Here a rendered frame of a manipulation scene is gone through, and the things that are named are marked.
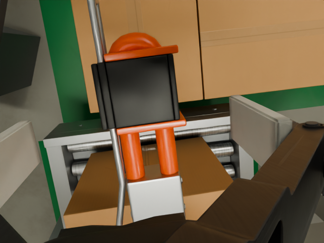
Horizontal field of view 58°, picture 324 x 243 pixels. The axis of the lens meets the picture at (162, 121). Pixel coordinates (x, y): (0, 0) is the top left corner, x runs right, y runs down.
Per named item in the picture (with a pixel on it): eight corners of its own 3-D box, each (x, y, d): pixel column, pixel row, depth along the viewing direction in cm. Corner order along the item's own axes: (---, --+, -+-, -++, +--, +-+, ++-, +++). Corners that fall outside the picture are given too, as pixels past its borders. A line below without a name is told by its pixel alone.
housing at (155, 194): (183, 209, 39) (189, 228, 35) (133, 216, 39) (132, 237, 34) (178, 160, 37) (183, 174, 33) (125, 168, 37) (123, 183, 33)
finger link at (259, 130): (276, 120, 13) (293, 118, 13) (228, 95, 19) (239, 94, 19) (277, 184, 13) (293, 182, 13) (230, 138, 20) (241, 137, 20)
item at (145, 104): (180, 115, 36) (187, 126, 31) (120, 124, 35) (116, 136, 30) (172, 45, 34) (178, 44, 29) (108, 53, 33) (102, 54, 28)
